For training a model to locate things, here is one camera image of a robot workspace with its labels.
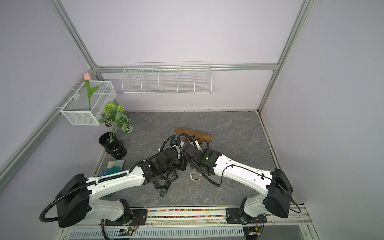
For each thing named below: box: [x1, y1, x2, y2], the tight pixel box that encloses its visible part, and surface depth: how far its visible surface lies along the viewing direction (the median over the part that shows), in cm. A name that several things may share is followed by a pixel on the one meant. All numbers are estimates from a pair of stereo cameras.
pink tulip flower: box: [84, 72, 100, 112], surface depth 85 cm
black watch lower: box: [153, 180, 171, 198], surface depth 82 cm
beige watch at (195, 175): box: [189, 171, 203, 181], surface depth 88 cm
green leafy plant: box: [98, 102, 135, 143], surface depth 80 cm
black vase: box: [98, 132, 128, 160], surface depth 89 cm
